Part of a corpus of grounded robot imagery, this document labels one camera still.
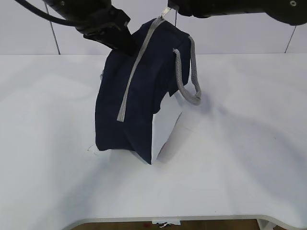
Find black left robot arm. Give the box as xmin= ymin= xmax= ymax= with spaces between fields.
xmin=17 ymin=0 xmax=137 ymax=55

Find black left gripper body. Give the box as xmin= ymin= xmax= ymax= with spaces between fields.
xmin=74 ymin=4 xmax=131 ymax=41

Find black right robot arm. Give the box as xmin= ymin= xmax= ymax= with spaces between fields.
xmin=167 ymin=0 xmax=307 ymax=26

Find navy insulated lunch bag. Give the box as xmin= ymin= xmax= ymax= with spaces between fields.
xmin=95 ymin=16 xmax=201 ymax=164

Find white tape under table edge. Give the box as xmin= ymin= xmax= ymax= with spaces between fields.
xmin=152 ymin=217 xmax=181 ymax=228

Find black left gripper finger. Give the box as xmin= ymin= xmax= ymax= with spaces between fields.
xmin=100 ymin=27 xmax=138 ymax=56

